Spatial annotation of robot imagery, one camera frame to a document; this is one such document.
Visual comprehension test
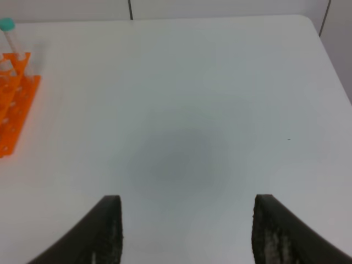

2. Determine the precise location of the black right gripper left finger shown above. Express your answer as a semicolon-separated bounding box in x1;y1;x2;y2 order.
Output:
30;195;123;263

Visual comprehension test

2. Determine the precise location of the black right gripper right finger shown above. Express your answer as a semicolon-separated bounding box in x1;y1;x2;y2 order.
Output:
251;194;351;263

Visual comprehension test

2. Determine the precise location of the orange plastic test tube rack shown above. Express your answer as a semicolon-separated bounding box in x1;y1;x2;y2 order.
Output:
1;52;41;158

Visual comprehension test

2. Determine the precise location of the rear row tube far right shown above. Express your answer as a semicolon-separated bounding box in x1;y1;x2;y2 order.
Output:
1;18;27;76

